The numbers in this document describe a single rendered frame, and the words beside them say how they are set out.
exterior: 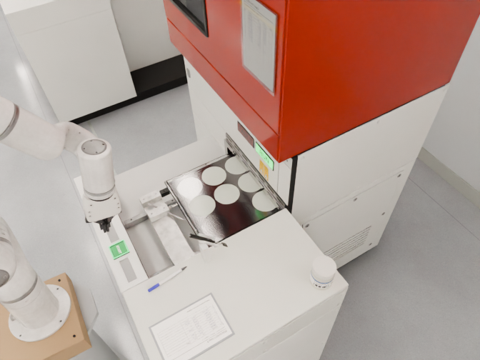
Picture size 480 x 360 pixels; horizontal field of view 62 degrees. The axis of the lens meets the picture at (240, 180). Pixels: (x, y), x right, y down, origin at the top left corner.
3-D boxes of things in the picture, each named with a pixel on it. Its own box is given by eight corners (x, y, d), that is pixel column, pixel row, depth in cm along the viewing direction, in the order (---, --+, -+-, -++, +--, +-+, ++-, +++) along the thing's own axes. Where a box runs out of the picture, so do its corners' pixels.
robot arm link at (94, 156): (78, 174, 112) (87, 197, 107) (71, 137, 103) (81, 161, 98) (108, 167, 116) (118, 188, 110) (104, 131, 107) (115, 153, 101)
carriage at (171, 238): (159, 196, 164) (158, 192, 161) (199, 266, 143) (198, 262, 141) (141, 205, 161) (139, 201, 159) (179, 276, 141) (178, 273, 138)
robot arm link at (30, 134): (-19, 104, 93) (85, 156, 117) (-11, 147, 83) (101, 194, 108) (6, 77, 91) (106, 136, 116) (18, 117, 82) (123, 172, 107)
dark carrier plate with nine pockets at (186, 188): (242, 150, 173) (242, 149, 172) (288, 206, 153) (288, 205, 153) (168, 183, 162) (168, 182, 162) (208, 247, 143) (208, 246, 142)
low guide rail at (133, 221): (234, 174, 174) (234, 169, 172) (236, 177, 173) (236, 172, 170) (125, 225, 159) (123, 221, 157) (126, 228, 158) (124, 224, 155)
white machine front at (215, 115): (196, 109, 202) (186, 37, 171) (290, 226, 156) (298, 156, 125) (191, 111, 201) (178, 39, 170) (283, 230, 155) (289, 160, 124)
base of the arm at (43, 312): (9, 351, 121) (-22, 326, 108) (9, 297, 134) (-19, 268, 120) (73, 328, 126) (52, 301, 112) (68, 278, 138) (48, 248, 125)
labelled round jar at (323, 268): (322, 266, 129) (326, 251, 122) (336, 283, 125) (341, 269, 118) (304, 276, 127) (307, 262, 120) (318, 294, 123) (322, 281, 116)
